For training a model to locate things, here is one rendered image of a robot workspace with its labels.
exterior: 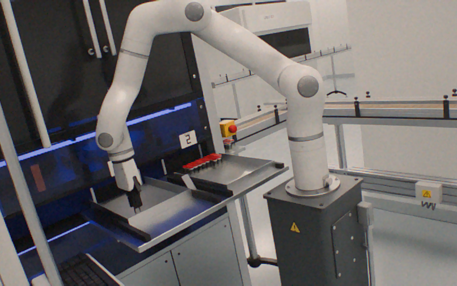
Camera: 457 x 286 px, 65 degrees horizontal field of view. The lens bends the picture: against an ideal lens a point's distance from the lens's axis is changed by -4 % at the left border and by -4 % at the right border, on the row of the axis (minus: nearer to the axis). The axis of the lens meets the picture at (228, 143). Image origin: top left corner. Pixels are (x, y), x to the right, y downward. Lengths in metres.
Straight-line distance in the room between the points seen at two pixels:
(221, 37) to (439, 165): 1.91
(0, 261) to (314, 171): 0.91
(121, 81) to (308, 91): 0.56
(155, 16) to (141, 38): 0.08
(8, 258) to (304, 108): 0.86
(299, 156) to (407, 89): 1.52
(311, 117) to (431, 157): 1.62
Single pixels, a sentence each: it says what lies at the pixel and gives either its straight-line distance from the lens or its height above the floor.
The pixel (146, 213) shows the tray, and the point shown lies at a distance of 1.28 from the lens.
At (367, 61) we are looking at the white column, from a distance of 2.72.
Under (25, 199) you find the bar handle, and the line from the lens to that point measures 0.83.
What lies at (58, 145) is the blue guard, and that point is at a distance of 1.40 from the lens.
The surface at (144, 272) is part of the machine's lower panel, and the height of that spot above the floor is 0.55.
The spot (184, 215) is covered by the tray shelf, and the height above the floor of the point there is 0.88.
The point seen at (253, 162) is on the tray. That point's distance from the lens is 1.57.
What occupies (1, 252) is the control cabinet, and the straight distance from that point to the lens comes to 0.84.
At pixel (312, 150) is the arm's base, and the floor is 1.01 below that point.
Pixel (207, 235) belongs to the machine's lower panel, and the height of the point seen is 0.55.
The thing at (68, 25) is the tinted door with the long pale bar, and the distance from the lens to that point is 1.45.
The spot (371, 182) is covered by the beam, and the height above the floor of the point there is 0.50.
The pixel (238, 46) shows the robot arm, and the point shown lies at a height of 1.37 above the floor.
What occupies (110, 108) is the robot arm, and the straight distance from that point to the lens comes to 1.14.
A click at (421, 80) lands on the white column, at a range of 2.60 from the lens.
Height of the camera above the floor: 1.38
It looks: 14 degrees down
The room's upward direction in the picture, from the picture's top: 11 degrees counter-clockwise
